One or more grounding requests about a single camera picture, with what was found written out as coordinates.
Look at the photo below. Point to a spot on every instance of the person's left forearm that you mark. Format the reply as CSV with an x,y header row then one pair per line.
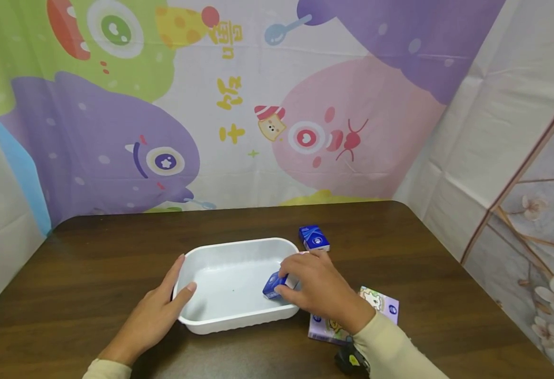
x,y
108,369

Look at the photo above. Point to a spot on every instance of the person's left index finger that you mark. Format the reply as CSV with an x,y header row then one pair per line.
x,y
172,273

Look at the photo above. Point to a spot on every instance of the person's right forearm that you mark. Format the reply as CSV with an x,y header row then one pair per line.
x,y
393,350

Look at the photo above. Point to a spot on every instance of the white plastic tray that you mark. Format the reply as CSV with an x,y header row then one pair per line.
x,y
229,284

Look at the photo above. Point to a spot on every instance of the person's right thumb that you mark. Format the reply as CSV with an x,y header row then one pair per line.
x,y
289,296

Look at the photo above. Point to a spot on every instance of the purple cartoon print packet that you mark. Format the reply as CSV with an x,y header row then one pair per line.
x,y
385,306

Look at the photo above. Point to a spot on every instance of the person's left thumb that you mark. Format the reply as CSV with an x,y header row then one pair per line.
x,y
184,296

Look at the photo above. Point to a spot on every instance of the person's right index finger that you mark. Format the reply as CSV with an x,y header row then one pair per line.
x,y
296,267

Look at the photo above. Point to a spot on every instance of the person's right hand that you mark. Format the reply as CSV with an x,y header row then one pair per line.
x,y
324,292

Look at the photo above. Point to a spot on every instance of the black wrist band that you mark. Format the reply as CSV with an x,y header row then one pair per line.
x,y
350,359

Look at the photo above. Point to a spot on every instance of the person's left hand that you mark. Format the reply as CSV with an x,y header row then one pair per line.
x,y
151,318

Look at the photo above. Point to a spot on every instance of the small blue box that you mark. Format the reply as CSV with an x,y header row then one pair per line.
x,y
271,286
314,237

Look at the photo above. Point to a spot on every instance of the person's right fingers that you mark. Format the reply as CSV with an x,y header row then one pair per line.
x,y
316,254

